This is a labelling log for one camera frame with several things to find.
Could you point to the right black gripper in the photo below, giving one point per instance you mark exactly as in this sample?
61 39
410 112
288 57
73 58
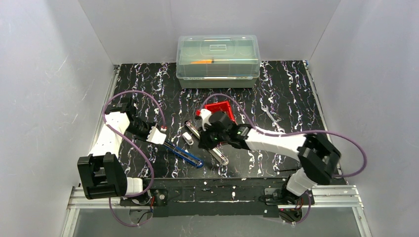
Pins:
203 140

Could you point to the red plastic bin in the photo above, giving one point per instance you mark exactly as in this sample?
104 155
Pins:
223 106

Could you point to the blue stapler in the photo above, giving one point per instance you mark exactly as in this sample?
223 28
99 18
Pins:
186 156

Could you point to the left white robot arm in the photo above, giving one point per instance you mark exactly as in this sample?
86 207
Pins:
101 173

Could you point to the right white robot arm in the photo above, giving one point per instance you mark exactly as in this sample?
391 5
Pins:
317 156

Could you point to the silver open-end wrench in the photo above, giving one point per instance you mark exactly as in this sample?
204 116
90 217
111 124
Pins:
265 108

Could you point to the clear plastic storage box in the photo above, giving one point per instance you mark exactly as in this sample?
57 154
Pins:
236 61

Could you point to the orange tool inside box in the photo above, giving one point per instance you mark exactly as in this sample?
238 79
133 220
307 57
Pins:
205 61

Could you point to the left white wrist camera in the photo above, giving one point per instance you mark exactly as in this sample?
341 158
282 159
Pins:
155 136

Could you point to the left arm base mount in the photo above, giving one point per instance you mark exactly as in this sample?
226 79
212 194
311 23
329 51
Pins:
153 197

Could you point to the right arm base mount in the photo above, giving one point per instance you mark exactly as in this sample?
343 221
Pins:
281 196

